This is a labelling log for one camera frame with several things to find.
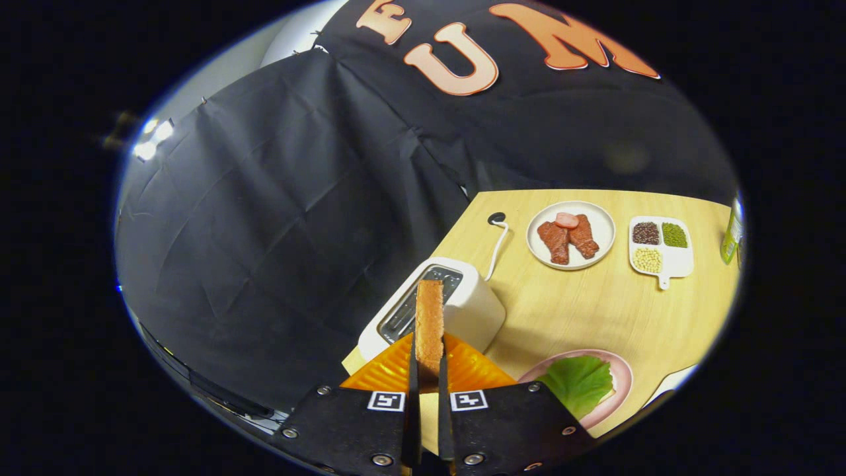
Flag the black backdrop cloth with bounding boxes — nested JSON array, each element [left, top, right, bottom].
[[114, 0, 740, 411]]

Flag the white toaster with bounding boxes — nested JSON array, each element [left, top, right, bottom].
[[358, 257, 507, 363]]

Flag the yellow soybeans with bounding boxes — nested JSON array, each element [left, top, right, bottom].
[[633, 247, 663, 274]]

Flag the green bottle with silver cap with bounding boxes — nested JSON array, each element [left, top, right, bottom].
[[720, 195, 744, 265]]

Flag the small ceiling light panel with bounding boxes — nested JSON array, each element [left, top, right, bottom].
[[132, 118, 176, 163]]

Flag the white square dish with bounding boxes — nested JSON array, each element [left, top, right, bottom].
[[644, 364, 700, 407]]

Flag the pink plate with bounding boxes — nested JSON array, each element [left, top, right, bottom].
[[519, 348, 634, 430]]

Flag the brown meat piece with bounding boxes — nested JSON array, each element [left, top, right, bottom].
[[568, 214, 600, 259], [537, 221, 570, 265]]

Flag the green lettuce leaf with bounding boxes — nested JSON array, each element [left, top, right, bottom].
[[537, 356, 614, 420]]

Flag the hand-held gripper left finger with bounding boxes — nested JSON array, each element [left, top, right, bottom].
[[274, 331, 424, 476]]

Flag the round grey plate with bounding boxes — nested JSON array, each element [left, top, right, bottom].
[[526, 200, 616, 271]]

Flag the white divided dish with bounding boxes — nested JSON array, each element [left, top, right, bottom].
[[628, 216, 695, 290]]

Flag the toasted bread slice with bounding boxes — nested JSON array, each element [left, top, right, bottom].
[[415, 279, 445, 391]]

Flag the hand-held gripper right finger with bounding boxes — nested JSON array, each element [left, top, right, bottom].
[[436, 331, 596, 476]]

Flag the white toaster cable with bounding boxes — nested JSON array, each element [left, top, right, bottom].
[[484, 221, 510, 282]]

